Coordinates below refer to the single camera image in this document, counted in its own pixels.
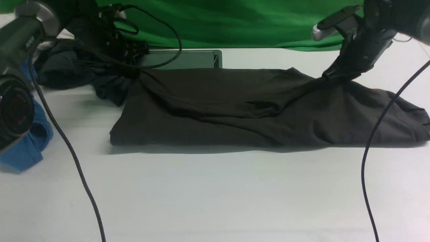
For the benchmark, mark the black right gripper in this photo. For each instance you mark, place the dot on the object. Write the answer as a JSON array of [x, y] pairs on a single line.
[[365, 44]]

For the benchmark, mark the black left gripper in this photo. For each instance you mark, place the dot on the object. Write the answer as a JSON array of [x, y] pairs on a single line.
[[103, 29]]

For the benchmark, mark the dark gray long-sleeve top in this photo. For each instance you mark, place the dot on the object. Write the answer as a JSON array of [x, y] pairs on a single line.
[[247, 108]]

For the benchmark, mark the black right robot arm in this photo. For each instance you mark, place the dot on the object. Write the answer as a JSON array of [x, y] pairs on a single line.
[[409, 17]]

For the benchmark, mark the dark teal crumpled garment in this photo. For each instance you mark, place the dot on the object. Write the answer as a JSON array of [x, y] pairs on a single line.
[[64, 66]]

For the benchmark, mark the green backdrop cloth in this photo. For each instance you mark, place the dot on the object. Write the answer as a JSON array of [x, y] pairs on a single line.
[[237, 23]]

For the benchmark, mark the blue crumpled garment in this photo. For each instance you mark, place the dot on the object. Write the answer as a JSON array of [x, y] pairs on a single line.
[[25, 130]]

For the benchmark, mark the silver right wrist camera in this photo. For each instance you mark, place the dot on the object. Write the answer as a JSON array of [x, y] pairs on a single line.
[[342, 21]]

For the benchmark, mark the metal table cable hatch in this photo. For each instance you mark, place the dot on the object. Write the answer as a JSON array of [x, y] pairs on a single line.
[[188, 59]]

